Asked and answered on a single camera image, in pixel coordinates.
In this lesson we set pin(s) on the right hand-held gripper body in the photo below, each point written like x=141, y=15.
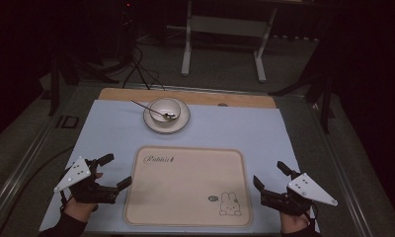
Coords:
x=312, y=191

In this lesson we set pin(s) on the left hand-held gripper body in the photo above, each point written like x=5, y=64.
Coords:
x=74, y=174

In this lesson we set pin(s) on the person's left hand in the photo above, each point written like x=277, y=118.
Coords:
x=78, y=209

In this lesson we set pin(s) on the person's right hand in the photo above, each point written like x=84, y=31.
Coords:
x=294, y=222

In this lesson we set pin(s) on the black floor socket box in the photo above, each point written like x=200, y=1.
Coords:
x=67, y=121

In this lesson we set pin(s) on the beige rabbit placemat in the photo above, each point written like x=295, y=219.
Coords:
x=185, y=187

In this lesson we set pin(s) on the light blue table mat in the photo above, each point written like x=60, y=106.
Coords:
x=218, y=131

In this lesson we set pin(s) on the white plate with dark rim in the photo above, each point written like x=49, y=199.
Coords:
x=167, y=127

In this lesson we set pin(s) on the white bowl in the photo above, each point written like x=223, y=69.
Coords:
x=164, y=108

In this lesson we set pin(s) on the metal spoon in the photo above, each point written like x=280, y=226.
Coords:
x=170, y=115

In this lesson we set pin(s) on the black stand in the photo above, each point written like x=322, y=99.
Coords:
x=55, y=89
x=325, y=95

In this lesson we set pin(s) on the dark device with red light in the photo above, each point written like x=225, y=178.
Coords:
x=128, y=29

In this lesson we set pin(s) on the white metal stand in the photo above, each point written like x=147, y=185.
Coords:
x=225, y=26

